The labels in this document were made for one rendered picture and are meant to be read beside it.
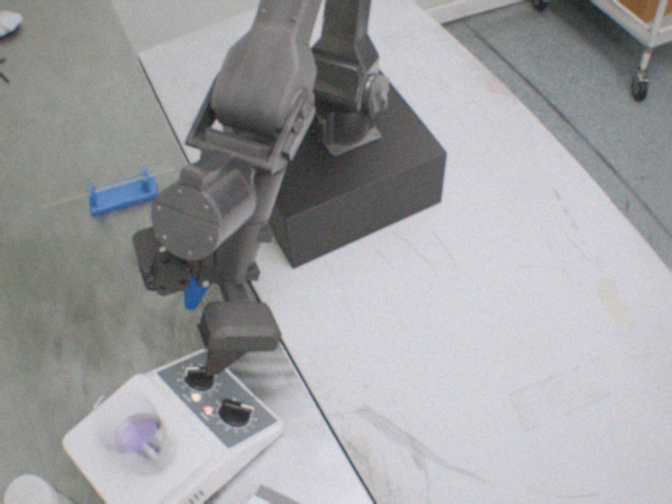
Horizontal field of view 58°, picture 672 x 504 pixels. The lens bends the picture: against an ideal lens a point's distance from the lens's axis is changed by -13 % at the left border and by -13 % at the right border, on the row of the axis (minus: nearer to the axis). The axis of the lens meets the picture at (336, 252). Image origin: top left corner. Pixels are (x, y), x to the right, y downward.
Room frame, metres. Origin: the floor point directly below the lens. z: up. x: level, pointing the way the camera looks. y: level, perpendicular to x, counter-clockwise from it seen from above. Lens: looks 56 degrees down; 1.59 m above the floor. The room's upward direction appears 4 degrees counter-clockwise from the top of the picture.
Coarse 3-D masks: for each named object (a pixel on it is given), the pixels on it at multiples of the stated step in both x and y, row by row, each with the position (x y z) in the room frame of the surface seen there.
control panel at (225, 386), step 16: (176, 368) 0.30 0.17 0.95; (176, 384) 0.28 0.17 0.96; (224, 384) 0.29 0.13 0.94; (192, 400) 0.26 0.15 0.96; (208, 400) 0.26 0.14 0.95; (240, 400) 0.27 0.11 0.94; (256, 400) 0.27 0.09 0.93; (208, 416) 0.24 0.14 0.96; (256, 416) 0.25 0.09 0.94; (272, 416) 0.25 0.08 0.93; (224, 432) 0.22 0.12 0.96; (240, 432) 0.23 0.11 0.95; (256, 432) 0.23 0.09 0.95
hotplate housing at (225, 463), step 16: (160, 368) 0.30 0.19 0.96; (160, 384) 0.28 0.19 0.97; (240, 384) 0.29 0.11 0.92; (176, 400) 0.26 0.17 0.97; (192, 416) 0.24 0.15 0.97; (208, 432) 0.22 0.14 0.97; (272, 432) 0.23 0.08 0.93; (224, 448) 0.20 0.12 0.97; (240, 448) 0.21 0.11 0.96; (256, 448) 0.22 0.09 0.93; (208, 464) 0.19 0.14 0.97; (224, 464) 0.19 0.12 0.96; (240, 464) 0.20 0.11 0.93; (192, 480) 0.17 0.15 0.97; (208, 480) 0.17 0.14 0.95; (224, 480) 0.18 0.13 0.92; (176, 496) 0.15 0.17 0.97; (192, 496) 0.16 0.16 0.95; (208, 496) 0.17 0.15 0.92
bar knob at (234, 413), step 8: (224, 400) 0.26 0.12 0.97; (232, 400) 0.26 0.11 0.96; (224, 408) 0.25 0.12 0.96; (232, 408) 0.25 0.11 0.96; (240, 408) 0.25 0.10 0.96; (248, 408) 0.25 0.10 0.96; (224, 416) 0.24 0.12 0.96; (232, 416) 0.24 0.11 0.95; (240, 416) 0.24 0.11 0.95; (248, 416) 0.24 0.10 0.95; (232, 424) 0.23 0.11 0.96; (240, 424) 0.23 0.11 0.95
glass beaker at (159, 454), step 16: (112, 400) 0.22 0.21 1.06; (128, 400) 0.23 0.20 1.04; (144, 400) 0.22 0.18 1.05; (96, 416) 0.20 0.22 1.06; (112, 416) 0.21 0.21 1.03; (128, 416) 0.22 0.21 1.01; (160, 416) 0.21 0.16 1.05; (96, 432) 0.19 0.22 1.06; (112, 432) 0.20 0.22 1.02; (160, 432) 0.19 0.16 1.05; (96, 448) 0.17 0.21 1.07; (112, 448) 0.18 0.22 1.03; (144, 448) 0.17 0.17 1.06; (160, 448) 0.18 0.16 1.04; (176, 448) 0.19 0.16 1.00; (128, 464) 0.17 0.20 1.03; (144, 464) 0.17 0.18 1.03; (160, 464) 0.17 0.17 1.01
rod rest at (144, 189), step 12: (144, 168) 0.60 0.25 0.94; (144, 180) 0.58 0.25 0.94; (96, 192) 0.59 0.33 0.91; (108, 192) 0.59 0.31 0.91; (120, 192) 0.59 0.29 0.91; (132, 192) 0.58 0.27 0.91; (144, 192) 0.58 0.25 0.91; (156, 192) 0.58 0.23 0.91; (96, 204) 0.56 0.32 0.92; (108, 204) 0.57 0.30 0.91; (120, 204) 0.57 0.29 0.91; (132, 204) 0.57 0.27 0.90
